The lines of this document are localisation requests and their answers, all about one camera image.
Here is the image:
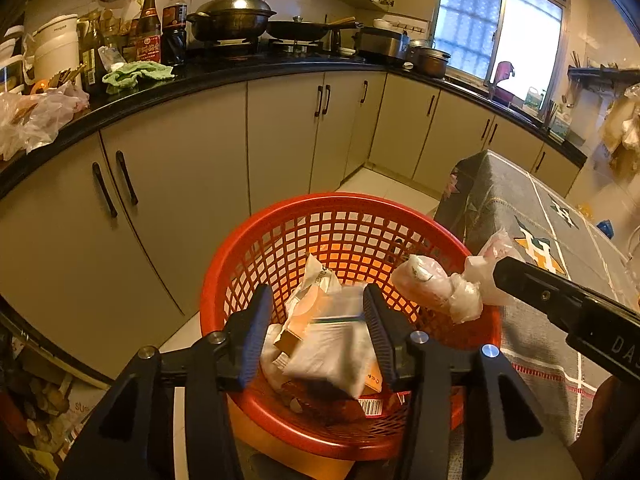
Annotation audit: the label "steel rice cooker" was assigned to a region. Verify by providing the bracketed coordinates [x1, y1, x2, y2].
[355, 27, 410, 61]

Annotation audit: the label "green dish soap bottle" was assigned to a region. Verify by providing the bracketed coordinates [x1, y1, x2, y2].
[523, 87, 546, 116]

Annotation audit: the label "beige kitchen cabinets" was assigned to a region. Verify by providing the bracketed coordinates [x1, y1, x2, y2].
[1, 70, 584, 379]

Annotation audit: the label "black frying pan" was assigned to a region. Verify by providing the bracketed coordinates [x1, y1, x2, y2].
[266, 16, 360, 42]

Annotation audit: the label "steel pot by window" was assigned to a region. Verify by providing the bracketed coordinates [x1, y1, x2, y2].
[409, 47, 450, 78]

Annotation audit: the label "steel wok with lid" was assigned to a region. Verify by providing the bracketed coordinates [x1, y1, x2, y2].
[186, 0, 276, 42]

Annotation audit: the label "person's hand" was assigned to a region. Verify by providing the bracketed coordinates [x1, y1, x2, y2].
[568, 376, 639, 479]

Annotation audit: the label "blue object behind table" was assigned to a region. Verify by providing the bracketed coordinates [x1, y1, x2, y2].
[597, 220, 615, 240]

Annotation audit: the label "black wall shelf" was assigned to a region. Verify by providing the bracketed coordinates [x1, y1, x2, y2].
[567, 66, 640, 92]

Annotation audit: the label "dark soy sauce bottle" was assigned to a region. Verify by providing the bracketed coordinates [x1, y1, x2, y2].
[160, 0, 188, 66]

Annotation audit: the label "red plastic mesh basket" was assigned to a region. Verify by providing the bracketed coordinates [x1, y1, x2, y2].
[200, 193, 500, 460]

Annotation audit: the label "grey patterned tablecloth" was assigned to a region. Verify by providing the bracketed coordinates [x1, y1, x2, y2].
[435, 151, 639, 479]

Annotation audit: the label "green cloth on counter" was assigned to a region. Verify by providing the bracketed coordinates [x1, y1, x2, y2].
[102, 61, 175, 94]

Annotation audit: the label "white pink plastic bag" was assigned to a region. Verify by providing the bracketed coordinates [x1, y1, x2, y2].
[390, 229, 524, 324]

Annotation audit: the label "hanging plastic bags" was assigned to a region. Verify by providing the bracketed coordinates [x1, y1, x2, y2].
[601, 84, 640, 181]

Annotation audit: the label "blue white barcode box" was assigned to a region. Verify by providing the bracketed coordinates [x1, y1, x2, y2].
[282, 283, 382, 399]

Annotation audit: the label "clear plastic bag on counter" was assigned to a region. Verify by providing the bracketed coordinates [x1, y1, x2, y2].
[0, 82, 89, 162]

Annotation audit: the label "dark sauce bottle red label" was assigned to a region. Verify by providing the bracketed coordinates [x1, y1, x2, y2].
[136, 0, 160, 62]

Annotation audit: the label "window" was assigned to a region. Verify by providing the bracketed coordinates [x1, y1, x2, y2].
[432, 0, 568, 101]

